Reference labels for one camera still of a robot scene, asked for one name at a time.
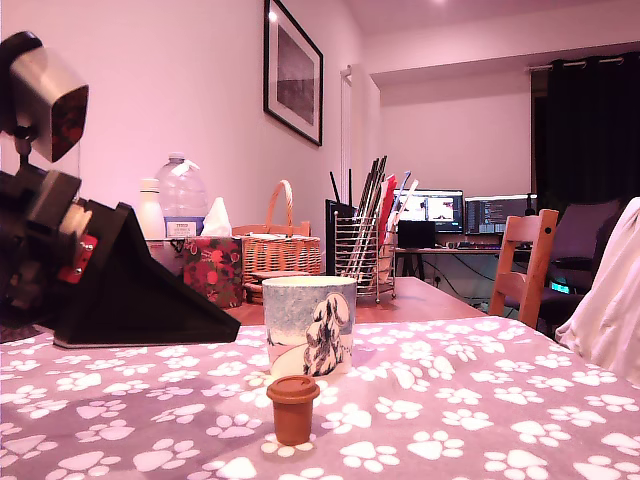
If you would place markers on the backlit computer keyboard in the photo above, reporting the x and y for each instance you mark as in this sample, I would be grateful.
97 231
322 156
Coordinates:
477 245

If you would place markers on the wooden trestle desk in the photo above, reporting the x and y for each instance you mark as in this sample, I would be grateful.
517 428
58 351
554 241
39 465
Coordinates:
450 250

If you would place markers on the black kitchen utensils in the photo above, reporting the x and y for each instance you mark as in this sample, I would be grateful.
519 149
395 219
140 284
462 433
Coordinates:
372 185

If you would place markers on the small black desktop box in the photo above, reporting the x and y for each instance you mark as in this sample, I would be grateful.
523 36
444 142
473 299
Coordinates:
415 235

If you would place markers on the black wifi router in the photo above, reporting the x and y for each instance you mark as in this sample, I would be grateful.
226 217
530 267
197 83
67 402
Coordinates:
330 235

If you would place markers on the white insulated bottle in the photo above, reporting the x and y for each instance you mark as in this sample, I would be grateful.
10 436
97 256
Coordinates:
150 210

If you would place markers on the computer monitor showing code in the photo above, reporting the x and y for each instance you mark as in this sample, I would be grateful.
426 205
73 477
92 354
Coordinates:
500 215

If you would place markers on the red kitchen spatula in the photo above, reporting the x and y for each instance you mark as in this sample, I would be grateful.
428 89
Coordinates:
387 200

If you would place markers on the white draped garment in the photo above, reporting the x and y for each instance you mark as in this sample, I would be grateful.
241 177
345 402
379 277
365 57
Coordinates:
615 300

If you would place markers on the paw print table cloth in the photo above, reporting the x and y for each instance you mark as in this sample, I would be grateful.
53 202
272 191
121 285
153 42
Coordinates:
450 425

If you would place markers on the brown coffee capsule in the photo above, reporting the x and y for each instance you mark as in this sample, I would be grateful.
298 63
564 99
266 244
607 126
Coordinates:
292 420

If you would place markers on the white paper tissue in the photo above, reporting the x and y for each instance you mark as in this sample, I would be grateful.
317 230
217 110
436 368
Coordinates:
216 220

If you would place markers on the white kitchen utensil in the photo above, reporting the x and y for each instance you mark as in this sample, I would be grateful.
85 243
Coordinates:
405 200

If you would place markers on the metal curtain rod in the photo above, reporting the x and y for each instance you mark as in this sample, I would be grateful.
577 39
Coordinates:
540 67

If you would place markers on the dark office chair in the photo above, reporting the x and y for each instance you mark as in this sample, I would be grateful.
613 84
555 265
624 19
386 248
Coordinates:
575 240

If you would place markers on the computer monitor showing pictures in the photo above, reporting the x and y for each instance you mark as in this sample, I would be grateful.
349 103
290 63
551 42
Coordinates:
435 207

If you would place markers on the wooden dining chair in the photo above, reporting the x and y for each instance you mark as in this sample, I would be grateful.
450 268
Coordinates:
542 260

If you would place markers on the round wicker trivet stack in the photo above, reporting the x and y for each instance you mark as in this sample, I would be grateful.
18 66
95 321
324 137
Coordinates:
252 290

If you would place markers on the dark window curtain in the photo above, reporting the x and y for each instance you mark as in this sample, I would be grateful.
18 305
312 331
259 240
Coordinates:
590 130

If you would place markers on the red floral tissue box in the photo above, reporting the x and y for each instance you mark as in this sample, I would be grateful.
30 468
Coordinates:
220 265

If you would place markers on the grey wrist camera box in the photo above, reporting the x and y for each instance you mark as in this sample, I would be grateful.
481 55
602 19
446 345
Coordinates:
45 100

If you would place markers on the winter tree print coffee cup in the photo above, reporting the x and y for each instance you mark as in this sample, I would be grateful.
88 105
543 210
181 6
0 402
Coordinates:
290 320

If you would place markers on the black framed picture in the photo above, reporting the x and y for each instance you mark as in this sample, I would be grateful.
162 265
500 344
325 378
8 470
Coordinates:
295 70

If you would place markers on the large clear water bottle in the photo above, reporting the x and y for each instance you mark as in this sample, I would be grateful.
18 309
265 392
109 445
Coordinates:
180 195

